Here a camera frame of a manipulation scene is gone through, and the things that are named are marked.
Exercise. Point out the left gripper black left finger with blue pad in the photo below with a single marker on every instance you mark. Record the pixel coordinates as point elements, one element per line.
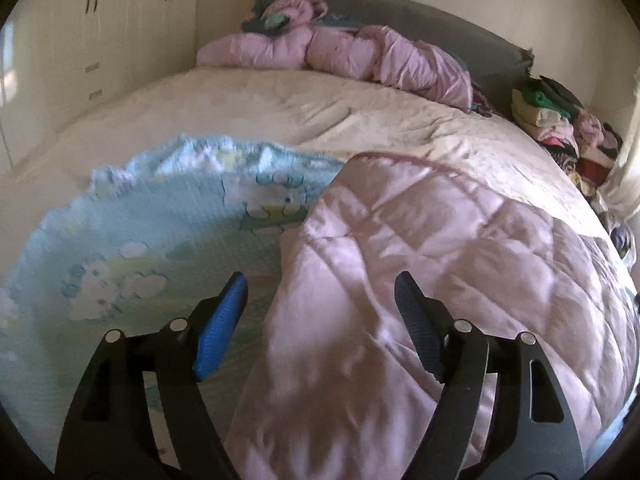
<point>108,433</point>

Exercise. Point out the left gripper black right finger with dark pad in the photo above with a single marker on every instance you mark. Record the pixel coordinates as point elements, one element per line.
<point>502,413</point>

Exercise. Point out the pink quilted jacket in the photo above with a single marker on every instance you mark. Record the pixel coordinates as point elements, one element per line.
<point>338,391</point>

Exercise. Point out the pile of folded clothes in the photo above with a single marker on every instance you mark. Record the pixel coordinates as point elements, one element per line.
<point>580,144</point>

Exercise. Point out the blue cartoon print blanket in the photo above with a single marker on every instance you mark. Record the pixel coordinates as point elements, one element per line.
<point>143,245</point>

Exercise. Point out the white window curtain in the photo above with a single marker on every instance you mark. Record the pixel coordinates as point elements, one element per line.
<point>621,191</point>

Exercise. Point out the grey upholstered headboard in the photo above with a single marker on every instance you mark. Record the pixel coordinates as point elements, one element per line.
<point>495,65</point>

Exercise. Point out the cream bed sheet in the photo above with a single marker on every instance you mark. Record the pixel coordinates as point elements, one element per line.
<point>308,111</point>

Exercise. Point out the cream wardrobe with drawers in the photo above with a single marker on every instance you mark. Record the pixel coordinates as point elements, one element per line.
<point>61,58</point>

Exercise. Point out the crumpled pink duvet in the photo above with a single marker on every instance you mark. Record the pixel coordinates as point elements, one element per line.
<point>375,53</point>

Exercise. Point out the dark patterned pillow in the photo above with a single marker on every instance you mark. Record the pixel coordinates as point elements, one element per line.
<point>281,16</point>

